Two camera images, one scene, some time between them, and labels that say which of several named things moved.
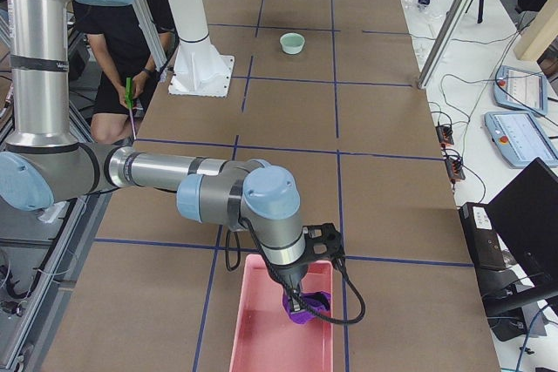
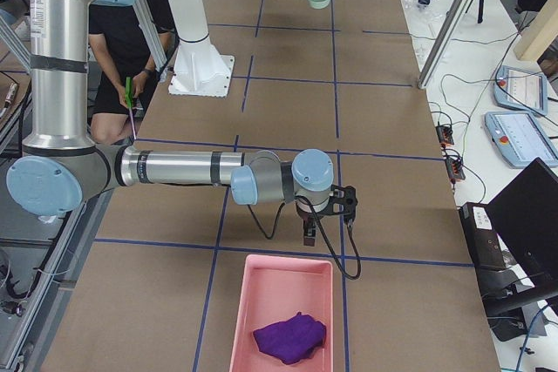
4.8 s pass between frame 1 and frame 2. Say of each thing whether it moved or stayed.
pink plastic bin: stayed
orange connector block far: stayed
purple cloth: moved
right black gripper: moved
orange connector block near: stayed
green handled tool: stayed
